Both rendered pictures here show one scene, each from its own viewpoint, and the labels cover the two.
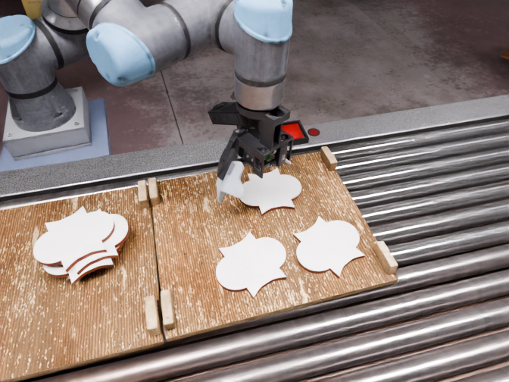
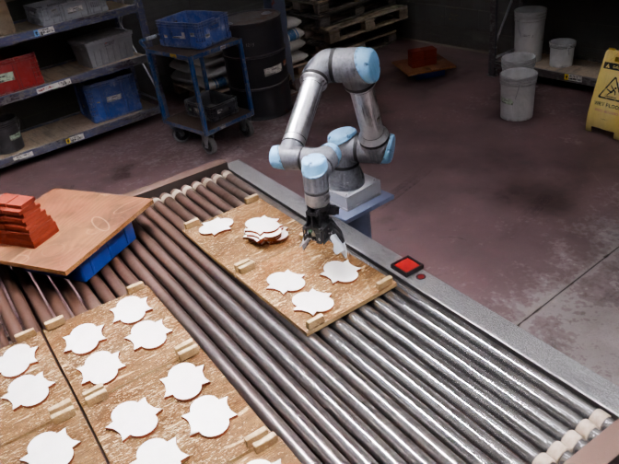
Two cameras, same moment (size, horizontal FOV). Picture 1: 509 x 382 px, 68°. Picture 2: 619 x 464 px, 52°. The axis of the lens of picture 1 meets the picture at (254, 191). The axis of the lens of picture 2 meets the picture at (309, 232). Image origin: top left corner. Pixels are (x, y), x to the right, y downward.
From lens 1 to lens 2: 1.75 m
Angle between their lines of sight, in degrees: 57
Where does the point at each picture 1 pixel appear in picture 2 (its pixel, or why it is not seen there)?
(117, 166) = not seen: hidden behind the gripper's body
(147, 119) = (548, 265)
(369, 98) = not seen: outside the picture
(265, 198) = (332, 272)
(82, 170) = not seen: hidden behind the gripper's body
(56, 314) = (232, 245)
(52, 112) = (339, 181)
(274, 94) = (309, 200)
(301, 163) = (376, 276)
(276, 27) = (305, 171)
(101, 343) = (226, 261)
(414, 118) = (486, 319)
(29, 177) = (301, 204)
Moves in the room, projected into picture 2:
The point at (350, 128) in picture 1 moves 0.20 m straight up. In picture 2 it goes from (440, 291) to (440, 236)
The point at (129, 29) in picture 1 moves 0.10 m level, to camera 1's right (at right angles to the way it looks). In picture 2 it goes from (279, 150) to (289, 161)
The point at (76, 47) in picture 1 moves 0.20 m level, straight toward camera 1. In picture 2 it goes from (366, 155) to (332, 175)
